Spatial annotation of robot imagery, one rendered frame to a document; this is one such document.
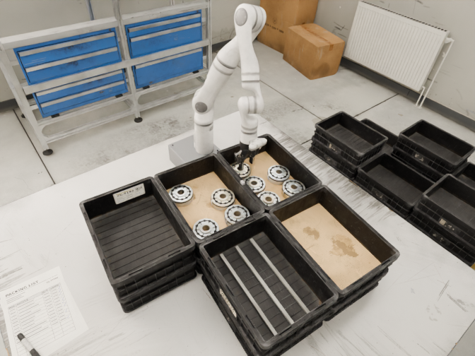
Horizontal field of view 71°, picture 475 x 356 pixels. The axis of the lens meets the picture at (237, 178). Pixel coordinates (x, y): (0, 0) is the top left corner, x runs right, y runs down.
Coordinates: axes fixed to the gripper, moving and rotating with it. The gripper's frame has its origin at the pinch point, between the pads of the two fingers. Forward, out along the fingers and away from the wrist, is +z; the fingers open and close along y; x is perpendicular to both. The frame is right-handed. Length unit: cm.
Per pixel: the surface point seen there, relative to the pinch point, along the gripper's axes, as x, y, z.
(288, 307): 59, 32, 5
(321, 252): 52, 6, 5
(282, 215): 31.8, 8.2, 1.1
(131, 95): -178, -22, 59
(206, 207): 6.7, 27.9, 4.9
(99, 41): -179, -6, 6
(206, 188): -1.8, 21.5, 4.9
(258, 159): -2.7, -10.5, 5.1
